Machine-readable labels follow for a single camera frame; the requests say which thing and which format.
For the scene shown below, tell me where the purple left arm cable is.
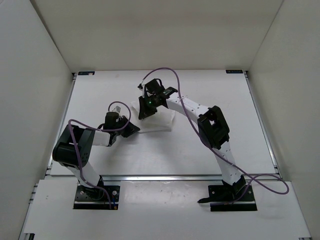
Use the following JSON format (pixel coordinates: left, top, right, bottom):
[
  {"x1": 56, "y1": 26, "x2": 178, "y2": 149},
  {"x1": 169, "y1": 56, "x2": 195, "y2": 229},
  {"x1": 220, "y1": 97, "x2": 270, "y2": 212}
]
[{"x1": 67, "y1": 101, "x2": 133, "y2": 210}]

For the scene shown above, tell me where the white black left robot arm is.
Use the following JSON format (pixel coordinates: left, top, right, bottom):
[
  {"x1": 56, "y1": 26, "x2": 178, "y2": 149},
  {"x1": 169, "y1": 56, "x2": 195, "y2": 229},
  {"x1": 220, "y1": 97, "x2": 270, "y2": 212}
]
[{"x1": 52, "y1": 101, "x2": 141, "y2": 199}]

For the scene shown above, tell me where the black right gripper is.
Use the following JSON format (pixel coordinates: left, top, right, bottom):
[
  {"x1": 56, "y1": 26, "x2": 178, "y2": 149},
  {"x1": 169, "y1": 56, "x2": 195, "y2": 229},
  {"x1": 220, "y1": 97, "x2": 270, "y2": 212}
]
[{"x1": 138, "y1": 95, "x2": 159, "y2": 121}]

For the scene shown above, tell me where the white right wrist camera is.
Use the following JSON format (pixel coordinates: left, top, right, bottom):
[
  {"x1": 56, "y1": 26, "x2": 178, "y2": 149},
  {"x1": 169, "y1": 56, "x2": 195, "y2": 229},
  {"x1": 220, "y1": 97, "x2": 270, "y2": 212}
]
[{"x1": 137, "y1": 80, "x2": 148, "y2": 98}]

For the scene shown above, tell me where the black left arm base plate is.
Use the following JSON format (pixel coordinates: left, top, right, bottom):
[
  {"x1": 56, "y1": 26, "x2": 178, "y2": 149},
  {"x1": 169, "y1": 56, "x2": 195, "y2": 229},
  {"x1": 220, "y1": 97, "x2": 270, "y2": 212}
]
[{"x1": 73, "y1": 183, "x2": 121, "y2": 211}]

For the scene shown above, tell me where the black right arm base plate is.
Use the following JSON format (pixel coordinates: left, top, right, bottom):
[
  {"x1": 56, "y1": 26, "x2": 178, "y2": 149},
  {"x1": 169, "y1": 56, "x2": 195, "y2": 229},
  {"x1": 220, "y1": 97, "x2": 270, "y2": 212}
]
[{"x1": 197, "y1": 185, "x2": 258, "y2": 212}]

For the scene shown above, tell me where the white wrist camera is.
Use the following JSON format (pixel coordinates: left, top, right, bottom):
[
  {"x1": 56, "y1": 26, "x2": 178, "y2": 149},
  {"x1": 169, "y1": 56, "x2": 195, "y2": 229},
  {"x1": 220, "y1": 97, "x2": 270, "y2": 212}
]
[
  {"x1": 112, "y1": 105, "x2": 121, "y2": 114},
  {"x1": 137, "y1": 80, "x2": 148, "y2": 98}
]

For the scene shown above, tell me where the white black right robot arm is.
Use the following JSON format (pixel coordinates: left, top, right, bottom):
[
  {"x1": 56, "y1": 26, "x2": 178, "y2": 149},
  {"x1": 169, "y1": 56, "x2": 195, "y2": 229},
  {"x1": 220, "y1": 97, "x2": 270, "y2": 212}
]
[{"x1": 138, "y1": 78, "x2": 246, "y2": 204}]

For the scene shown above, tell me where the white pleated skirt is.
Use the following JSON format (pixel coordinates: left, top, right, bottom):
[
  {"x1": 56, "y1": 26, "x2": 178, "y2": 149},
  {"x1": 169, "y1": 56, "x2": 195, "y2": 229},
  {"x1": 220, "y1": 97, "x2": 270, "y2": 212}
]
[{"x1": 130, "y1": 101, "x2": 176, "y2": 133}]

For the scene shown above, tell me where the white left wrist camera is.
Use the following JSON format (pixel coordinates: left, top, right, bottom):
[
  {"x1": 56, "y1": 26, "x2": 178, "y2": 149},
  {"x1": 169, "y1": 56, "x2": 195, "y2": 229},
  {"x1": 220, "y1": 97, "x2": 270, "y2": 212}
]
[{"x1": 112, "y1": 105, "x2": 121, "y2": 114}]

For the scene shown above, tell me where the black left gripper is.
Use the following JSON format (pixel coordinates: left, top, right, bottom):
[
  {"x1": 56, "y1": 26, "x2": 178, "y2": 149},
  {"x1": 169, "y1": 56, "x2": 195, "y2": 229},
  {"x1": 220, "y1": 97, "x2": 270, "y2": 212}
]
[{"x1": 114, "y1": 115, "x2": 140, "y2": 138}]

